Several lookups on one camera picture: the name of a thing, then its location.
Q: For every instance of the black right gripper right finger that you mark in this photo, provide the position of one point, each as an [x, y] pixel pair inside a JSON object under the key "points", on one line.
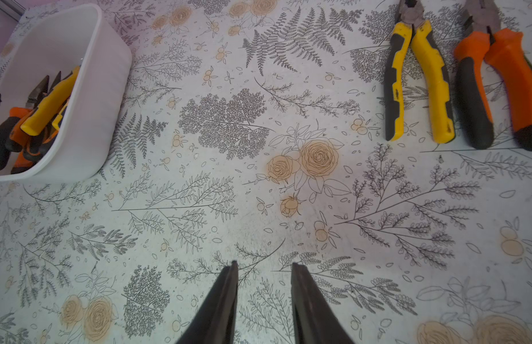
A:
{"points": [[313, 319]]}

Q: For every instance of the floral patterned table mat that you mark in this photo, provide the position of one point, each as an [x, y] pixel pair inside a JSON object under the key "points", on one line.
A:
{"points": [[253, 131]]}

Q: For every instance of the orange handled pliers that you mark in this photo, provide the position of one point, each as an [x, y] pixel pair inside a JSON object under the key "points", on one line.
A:
{"points": [[486, 41]]}

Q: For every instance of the orange black pliers in box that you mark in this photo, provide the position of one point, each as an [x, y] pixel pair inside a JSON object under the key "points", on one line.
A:
{"points": [[13, 139]]}

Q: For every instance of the white plastic storage box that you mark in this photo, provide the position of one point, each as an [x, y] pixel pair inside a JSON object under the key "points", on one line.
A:
{"points": [[75, 37]]}

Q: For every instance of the yellow black handled pliers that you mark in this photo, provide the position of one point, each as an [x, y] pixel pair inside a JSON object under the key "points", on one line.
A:
{"points": [[413, 31]]}

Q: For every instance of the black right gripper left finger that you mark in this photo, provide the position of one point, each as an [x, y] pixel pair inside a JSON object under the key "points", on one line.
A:
{"points": [[215, 320]]}

